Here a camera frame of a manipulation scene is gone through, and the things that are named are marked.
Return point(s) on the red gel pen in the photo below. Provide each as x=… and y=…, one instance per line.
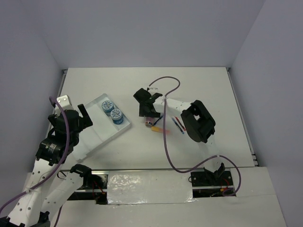
x=182, y=126

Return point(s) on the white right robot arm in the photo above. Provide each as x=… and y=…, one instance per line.
x=198, y=122

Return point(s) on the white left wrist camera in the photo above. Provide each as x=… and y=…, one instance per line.
x=65, y=102

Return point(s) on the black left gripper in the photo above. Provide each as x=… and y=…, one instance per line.
x=86, y=121

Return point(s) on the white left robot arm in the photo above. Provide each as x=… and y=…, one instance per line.
x=36, y=205

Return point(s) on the blue round container in tray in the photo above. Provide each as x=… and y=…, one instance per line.
x=107, y=106

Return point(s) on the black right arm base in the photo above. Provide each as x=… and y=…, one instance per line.
x=206, y=184

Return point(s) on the yellow pink highlighter pen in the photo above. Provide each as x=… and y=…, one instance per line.
x=160, y=130

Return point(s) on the white divided plastic tray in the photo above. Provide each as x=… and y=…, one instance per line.
x=101, y=132

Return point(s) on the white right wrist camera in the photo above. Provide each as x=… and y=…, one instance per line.
x=152, y=90

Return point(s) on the blue round splash-lid container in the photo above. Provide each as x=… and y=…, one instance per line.
x=117, y=116

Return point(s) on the pink sticky notes tube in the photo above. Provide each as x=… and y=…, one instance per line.
x=149, y=121

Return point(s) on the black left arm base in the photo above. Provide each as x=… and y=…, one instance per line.
x=94, y=187

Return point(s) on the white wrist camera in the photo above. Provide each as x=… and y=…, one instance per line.
x=65, y=102
x=152, y=90

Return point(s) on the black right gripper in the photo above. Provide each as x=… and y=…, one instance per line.
x=143, y=112

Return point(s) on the silver foil sheet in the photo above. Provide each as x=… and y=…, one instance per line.
x=148, y=187

